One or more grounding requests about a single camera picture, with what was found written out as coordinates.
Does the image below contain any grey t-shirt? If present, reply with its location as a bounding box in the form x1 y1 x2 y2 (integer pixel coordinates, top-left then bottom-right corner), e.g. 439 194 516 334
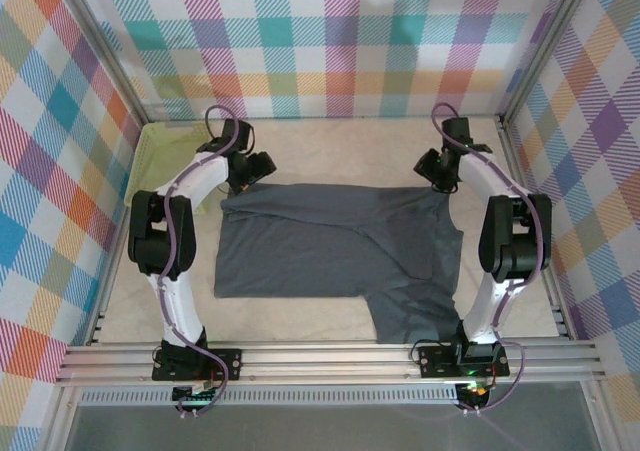
213 182 466 346

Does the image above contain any green plastic basket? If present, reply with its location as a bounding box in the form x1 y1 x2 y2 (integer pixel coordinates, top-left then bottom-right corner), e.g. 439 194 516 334
124 122 231 217

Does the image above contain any circuit board with green light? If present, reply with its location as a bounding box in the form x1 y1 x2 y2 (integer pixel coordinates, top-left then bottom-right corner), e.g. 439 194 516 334
172 384 221 406
457 380 494 403

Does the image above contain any aluminium corner post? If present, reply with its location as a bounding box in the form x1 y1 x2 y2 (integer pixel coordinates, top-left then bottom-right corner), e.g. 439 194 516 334
497 0 601 122
54 0 157 135

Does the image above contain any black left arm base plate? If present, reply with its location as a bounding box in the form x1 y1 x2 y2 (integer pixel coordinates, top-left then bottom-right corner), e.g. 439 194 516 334
151 348 244 382

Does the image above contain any aluminium side rail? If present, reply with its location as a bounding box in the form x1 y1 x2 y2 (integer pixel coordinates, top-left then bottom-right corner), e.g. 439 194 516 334
497 115 576 342
83 123 157 347

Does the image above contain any aluminium mounting rail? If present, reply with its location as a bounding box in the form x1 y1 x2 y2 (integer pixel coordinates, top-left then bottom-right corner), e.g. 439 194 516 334
54 340 606 387

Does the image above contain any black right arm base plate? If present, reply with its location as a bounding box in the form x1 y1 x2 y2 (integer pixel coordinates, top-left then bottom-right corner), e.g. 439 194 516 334
417 343 511 378

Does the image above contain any grey slotted cable duct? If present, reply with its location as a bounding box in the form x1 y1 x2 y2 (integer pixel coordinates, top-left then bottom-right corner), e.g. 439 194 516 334
78 388 461 407

